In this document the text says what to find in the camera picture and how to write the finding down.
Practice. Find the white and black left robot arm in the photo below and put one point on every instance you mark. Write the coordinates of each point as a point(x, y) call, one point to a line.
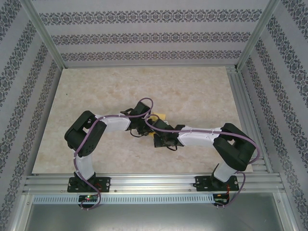
point(81, 134)

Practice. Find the aluminium frame post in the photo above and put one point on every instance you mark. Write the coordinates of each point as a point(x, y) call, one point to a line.
point(258, 33)
point(44, 33)

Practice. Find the grey metal sheet tray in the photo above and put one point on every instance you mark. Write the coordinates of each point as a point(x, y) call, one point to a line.
point(144, 216)

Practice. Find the aluminium side rail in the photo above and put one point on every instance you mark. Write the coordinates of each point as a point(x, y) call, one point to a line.
point(240, 84)

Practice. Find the long aluminium mounting rail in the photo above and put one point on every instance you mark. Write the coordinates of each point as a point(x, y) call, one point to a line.
point(154, 183)

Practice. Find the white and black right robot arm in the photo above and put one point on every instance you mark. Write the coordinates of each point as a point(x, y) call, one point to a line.
point(235, 146)

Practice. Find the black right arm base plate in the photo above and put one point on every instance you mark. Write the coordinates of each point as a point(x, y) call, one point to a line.
point(202, 184)

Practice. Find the yellow paper sheet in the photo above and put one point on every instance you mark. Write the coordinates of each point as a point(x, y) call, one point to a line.
point(160, 115)

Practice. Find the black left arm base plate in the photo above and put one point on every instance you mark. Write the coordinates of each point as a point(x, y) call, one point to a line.
point(104, 184)

